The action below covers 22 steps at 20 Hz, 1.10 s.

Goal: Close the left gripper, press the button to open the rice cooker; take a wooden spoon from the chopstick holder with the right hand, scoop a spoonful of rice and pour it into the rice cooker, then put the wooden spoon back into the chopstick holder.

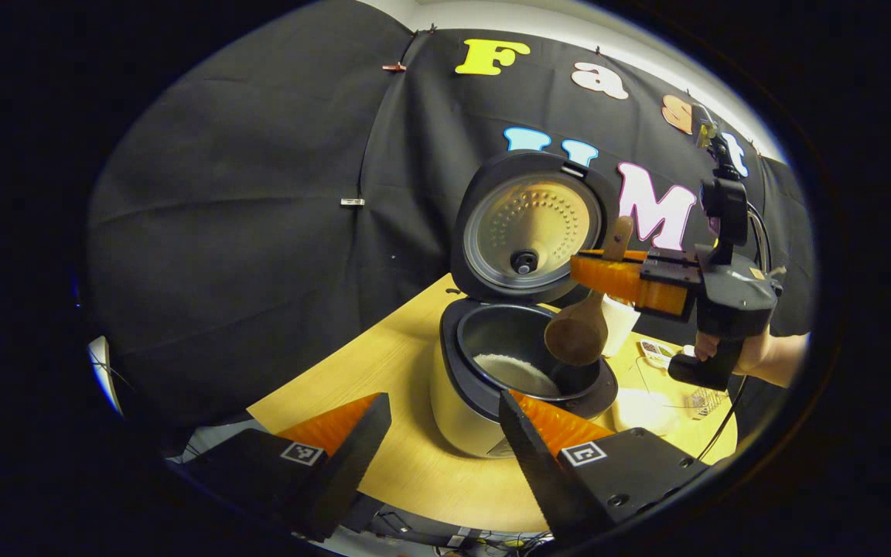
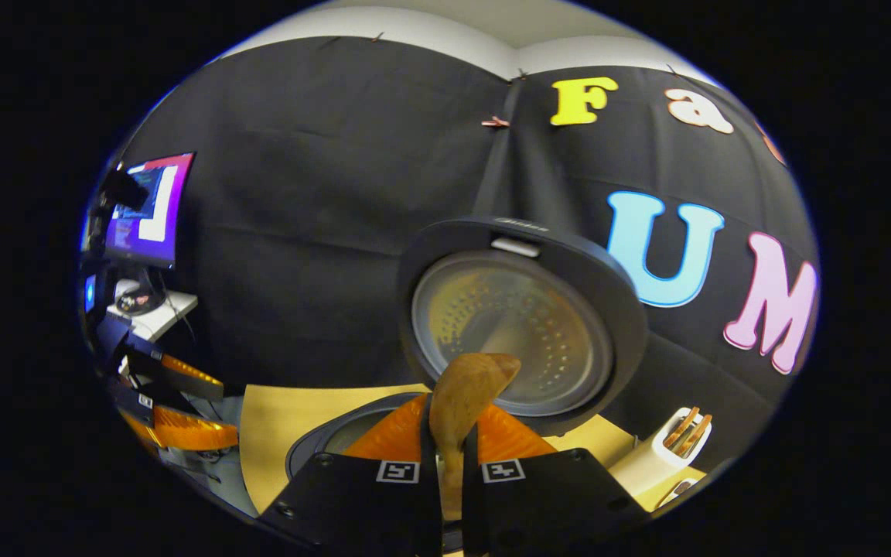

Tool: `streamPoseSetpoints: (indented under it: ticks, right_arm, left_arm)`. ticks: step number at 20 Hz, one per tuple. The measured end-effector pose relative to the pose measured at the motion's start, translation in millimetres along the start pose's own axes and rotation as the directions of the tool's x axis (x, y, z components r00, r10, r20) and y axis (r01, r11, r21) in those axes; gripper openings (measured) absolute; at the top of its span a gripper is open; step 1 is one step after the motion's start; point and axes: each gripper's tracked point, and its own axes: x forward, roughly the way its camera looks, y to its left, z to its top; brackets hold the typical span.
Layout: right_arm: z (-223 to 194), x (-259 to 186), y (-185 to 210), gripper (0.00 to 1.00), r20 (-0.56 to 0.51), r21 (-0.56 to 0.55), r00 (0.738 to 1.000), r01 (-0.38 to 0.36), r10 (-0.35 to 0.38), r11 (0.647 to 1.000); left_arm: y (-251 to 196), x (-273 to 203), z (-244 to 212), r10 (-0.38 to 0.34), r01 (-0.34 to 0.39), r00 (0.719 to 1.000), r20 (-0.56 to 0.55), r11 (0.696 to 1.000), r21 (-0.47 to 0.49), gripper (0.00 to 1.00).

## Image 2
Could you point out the pink cloth clip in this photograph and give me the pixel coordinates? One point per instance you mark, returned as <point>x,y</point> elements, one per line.
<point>495,122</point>

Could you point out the white toaster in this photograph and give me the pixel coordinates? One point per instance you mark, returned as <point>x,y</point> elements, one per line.
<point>646,460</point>

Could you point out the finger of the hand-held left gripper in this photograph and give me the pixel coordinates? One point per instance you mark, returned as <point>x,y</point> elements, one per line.
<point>190,435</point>
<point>182,379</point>

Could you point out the computer monitor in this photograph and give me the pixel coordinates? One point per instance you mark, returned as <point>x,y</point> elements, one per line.
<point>144,224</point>

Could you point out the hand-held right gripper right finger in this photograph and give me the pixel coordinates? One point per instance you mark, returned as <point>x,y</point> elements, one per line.
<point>472,510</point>

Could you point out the dark grey rice cooker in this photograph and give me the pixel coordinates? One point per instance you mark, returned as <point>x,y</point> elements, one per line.
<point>569,263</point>

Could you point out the toasted bread slice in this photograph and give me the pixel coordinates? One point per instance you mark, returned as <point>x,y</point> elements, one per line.
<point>680,427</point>
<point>694,435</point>

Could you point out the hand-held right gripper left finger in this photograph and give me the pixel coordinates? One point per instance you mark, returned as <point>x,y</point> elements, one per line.
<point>430,510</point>

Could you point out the wooden spoon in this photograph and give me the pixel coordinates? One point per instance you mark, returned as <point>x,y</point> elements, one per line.
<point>465,394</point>

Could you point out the white side table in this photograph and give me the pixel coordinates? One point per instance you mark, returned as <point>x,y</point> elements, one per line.
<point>167,317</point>

